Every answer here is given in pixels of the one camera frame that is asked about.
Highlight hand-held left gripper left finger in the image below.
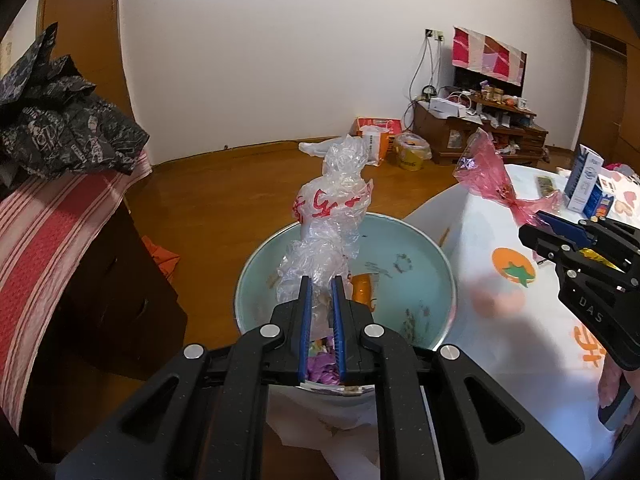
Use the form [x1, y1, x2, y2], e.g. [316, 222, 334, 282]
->
[55, 275, 314, 480]

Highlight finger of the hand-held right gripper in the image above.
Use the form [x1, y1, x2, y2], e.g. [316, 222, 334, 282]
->
[518, 223, 584, 267]
[535, 209, 602, 249]

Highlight hanging grey cables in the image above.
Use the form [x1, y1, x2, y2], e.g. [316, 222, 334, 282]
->
[408, 35, 442, 107]

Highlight purple wrapper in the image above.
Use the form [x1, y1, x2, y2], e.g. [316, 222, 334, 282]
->
[305, 347, 342, 384]

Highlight fruit-print white tablecloth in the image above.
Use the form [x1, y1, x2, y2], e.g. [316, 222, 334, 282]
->
[265, 162, 640, 480]

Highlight wooden television cabinet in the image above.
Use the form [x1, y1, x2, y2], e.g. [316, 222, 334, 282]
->
[412, 94, 550, 166]

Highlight light blue trash bin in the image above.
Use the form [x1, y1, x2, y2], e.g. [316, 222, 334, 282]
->
[233, 212, 457, 394]

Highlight red striped cloth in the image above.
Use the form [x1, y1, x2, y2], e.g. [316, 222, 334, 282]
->
[0, 147, 154, 432]

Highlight orange cardboard box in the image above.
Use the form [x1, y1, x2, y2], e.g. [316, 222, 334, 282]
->
[355, 116, 404, 137]

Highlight black crumpled plastic bag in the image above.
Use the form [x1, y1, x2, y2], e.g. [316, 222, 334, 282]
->
[0, 23, 151, 192]

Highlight clear red-print plastic bag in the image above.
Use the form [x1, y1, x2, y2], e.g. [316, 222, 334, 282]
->
[277, 135, 375, 342]

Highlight wooden wardrobe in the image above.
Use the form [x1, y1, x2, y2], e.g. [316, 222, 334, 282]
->
[569, 0, 640, 162]

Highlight white flat box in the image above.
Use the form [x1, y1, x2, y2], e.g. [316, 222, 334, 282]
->
[428, 97, 464, 117]

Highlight white orange paper bag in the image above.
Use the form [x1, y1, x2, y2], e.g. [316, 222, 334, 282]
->
[360, 127, 391, 167]

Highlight green black snack packet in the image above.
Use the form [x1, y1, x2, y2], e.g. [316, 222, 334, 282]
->
[535, 174, 560, 200]

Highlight pink plastic bag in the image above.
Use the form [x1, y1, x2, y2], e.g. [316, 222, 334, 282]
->
[452, 127, 567, 227]

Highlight black television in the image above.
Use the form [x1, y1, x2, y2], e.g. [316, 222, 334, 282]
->
[453, 67, 526, 99]

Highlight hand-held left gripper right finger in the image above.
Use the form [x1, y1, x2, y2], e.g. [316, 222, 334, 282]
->
[330, 274, 587, 480]

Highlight tall white carton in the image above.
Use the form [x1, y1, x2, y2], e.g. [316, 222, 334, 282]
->
[564, 143, 605, 214]

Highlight blue white carton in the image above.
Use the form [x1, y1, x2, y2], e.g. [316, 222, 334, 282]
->
[582, 180, 615, 219]

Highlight pink heart blanket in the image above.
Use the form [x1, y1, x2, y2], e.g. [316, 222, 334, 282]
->
[597, 164, 640, 222]

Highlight large yellow crumpled wrapper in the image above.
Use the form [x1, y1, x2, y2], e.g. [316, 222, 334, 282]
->
[575, 246, 621, 270]

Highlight orange cloth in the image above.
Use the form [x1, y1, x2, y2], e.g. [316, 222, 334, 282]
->
[141, 234, 182, 282]

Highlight yellow bin with bag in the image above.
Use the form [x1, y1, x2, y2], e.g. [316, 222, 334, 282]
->
[391, 132, 433, 172]

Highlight wooden door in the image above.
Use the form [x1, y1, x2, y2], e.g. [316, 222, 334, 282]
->
[37, 0, 134, 117]

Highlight patterned cloth covered television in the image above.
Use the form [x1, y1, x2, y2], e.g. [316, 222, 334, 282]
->
[451, 24, 529, 86]

